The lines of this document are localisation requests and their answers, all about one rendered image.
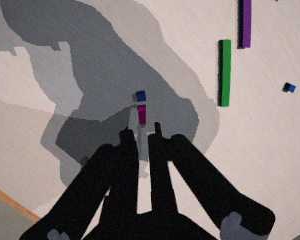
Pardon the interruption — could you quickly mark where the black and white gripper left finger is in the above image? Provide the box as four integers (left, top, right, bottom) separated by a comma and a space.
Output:
19, 107, 141, 240

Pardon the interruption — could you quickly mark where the magenta rod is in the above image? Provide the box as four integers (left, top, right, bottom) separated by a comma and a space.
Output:
137, 104, 146, 125

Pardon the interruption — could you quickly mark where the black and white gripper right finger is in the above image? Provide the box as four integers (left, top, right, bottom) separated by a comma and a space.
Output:
146, 105, 276, 240

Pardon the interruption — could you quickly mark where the small blue cube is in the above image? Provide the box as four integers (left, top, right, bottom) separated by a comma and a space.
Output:
284, 82, 296, 93
136, 90, 146, 102

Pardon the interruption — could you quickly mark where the grey rod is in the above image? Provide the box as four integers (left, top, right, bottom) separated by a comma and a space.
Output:
80, 155, 90, 166

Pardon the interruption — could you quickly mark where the purple rod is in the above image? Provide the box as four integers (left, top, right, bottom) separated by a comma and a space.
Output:
239, 0, 251, 48

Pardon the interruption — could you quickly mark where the green rod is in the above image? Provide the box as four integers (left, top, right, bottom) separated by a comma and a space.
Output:
219, 39, 231, 107

